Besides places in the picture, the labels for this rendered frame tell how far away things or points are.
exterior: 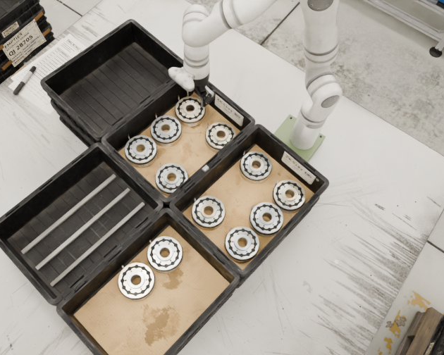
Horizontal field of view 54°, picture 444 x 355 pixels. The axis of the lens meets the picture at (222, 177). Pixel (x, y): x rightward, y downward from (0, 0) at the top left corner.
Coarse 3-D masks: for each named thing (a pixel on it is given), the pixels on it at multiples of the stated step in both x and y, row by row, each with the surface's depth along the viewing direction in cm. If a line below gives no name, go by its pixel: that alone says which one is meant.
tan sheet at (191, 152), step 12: (204, 120) 150; (216, 120) 150; (144, 132) 147; (192, 132) 148; (204, 132) 148; (156, 144) 145; (180, 144) 146; (192, 144) 146; (204, 144) 146; (168, 156) 143; (180, 156) 144; (192, 156) 144; (204, 156) 144; (144, 168) 141; (156, 168) 141; (192, 168) 142
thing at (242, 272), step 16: (256, 128) 138; (304, 160) 134; (320, 176) 132; (320, 192) 130; (176, 208) 126; (304, 208) 128; (192, 224) 124; (288, 224) 127; (208, 240) 122; (272, 240) 123; (224, 256) 121; (256, 256) 121; (240, 272) 119
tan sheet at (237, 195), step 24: (216, 192) 139; (240, 192) 140; (264, 192) 140; (312, 192) 141; (240, 216) 136; (264, 216) 137; (288, 216) 137; (216, 240) 133; (264, 240) 134; (240, 264) 130
